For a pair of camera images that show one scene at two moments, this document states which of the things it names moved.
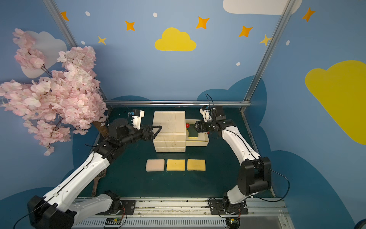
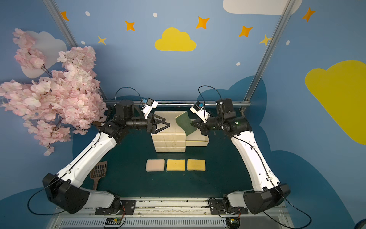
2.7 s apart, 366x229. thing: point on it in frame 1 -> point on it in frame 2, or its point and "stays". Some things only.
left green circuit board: x=113 y=222 stays
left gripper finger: x=159 y=127 -> x=160 y=118
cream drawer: x=202 y=139 stays
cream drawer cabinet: x=172 y=137 stays
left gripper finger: x=156 y=134 -> x=159 y=130
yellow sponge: x=176 y=165 stays
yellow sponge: x=196 y=164 stays
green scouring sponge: x=193 y=132 -> x=184 y=120
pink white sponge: x=155 y=165 stays
